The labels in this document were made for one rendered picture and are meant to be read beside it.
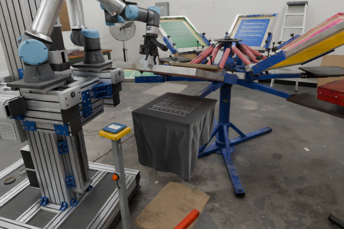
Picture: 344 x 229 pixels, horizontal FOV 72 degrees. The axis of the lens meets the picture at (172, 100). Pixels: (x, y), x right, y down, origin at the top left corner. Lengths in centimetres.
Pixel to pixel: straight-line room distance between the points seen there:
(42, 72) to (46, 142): 62
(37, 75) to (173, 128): 81
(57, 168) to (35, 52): 96
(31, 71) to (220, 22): 520
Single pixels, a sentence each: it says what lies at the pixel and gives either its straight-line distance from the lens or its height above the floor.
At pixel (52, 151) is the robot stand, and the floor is 71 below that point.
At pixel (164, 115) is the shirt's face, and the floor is 95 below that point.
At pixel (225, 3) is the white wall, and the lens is 609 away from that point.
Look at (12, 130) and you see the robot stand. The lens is 194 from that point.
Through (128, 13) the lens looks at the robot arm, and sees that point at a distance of 135.
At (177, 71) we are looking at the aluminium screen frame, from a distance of 127.
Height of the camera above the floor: 156
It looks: 20 degrees down
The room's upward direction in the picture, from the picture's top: 2 degrees counter-clockwise
